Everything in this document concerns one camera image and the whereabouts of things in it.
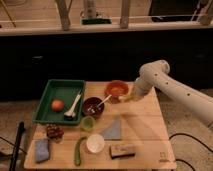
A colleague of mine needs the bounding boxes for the yellow banana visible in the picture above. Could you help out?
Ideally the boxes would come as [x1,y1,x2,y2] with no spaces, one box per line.
[119,94,136,102]

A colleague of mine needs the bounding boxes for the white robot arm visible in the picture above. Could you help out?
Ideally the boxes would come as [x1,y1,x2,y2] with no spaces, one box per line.
[132,60,213,131]

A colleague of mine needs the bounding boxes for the red bowl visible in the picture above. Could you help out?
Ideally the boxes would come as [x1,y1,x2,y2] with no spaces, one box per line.
[105,80,129,98]

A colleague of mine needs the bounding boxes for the dark brown bowl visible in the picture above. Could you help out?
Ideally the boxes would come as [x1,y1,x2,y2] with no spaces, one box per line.
[82,97,105,119]

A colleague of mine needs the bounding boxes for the white spoon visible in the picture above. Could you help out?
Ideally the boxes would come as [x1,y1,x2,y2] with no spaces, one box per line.
[96,94,112,107]

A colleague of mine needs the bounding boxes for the blue triangular cloth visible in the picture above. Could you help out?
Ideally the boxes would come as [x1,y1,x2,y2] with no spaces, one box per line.
[101,118,122,140]

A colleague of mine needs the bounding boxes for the small green cup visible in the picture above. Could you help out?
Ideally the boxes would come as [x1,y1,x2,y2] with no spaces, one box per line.
[80,116,95,132]

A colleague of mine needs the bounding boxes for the brown yellow sponge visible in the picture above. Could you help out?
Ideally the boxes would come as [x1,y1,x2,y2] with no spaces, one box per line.
[109,144,136,159]

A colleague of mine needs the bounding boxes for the white cup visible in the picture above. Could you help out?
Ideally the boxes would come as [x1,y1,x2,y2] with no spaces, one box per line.
[86,134,105,154]

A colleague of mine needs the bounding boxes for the green plastic tray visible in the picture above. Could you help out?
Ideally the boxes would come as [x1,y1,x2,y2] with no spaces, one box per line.
[33,79,85,126]

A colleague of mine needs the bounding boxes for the white dish brush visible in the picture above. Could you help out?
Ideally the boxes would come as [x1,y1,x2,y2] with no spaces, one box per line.
[64,94,81,118]

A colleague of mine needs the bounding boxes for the red tomato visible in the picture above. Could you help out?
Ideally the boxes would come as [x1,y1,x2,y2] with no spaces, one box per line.
[51,99,64,112]

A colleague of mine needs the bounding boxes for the green box on shelf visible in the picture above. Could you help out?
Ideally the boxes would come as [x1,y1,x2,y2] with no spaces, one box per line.
[82,18,111,25]

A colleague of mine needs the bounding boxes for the green cucumber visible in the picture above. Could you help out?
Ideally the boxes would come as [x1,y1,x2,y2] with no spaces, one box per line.
[74,137,87,166]

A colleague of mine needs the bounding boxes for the brown grape bunch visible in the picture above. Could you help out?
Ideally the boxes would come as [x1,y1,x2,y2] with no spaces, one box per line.
[46,124,64,139]

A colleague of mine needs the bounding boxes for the black pole left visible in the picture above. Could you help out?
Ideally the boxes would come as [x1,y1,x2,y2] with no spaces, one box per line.
[9,122,25,171]

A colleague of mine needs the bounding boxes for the black cable on floor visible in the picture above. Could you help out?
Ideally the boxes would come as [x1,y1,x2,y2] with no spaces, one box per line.
[168,132,213,171]

